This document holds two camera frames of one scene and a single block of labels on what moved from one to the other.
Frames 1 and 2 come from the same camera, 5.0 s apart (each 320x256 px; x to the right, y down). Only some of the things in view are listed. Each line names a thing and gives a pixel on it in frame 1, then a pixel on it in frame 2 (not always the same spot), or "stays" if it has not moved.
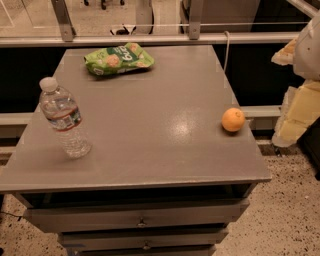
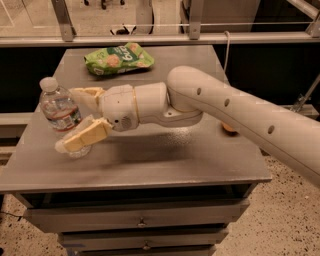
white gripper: (308, 50) to (117, 106)
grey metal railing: (194, 35) stays
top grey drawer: (104, 215) stays
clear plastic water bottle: (64, 116) stays
